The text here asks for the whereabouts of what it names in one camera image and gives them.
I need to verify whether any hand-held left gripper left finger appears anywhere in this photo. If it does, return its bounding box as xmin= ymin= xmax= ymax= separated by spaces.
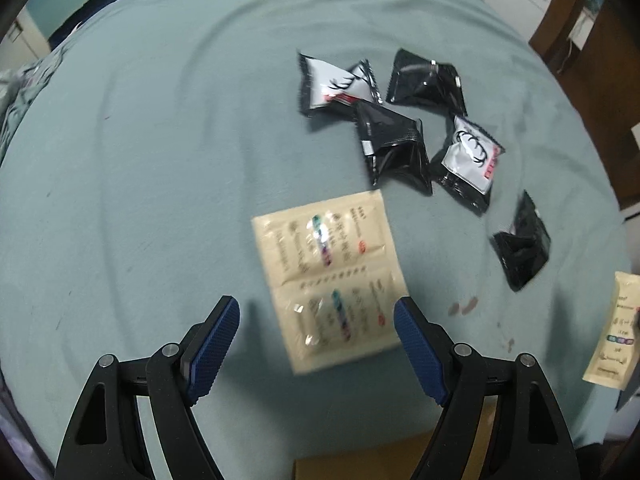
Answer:
xmin=52 ymin=295 xmax=242 ymax=480

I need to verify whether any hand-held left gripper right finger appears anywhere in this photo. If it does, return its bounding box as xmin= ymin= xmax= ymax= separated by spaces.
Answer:
xmin=392 ymin=296 xmax=583 ymax=480

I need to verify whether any beige double sachet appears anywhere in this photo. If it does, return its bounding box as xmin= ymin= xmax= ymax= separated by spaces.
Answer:
xmin=250 ymin=189 xmax=412 ymax=376

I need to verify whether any brown cardboard box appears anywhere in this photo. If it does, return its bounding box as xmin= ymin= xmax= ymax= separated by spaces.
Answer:
xmin=292 ymin=394 xmax=502 ymax=480

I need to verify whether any black foil snack packet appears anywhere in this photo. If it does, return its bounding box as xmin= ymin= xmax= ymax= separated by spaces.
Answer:
xmin=352 ymin=99 xmax=434 ymax=197
xmin=492 ymin=190 xmax=552 ymax=292
xmin=386 ymin=48 xmax=469 ymax=117

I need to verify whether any teal bed sheet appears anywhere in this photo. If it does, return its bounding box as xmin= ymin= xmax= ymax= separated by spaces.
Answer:
xmin=0 ymin=0 xmax=636 ymax=480

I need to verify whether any white antler print snack packet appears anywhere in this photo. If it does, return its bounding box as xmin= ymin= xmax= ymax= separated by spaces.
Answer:
xmin=297 ymin=51 xmax=385 ymax=119
xmin=429 ymin=114 xmax=506 ymax=217

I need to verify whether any brown wooden furniture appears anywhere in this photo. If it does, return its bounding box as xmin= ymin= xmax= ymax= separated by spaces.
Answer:
xmin=529 ymin=0 xmax=640 ymax=211

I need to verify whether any white wardrobe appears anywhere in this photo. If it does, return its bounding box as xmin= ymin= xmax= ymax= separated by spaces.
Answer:
xmin=0 ymin=7 xmax=52 ymax=78

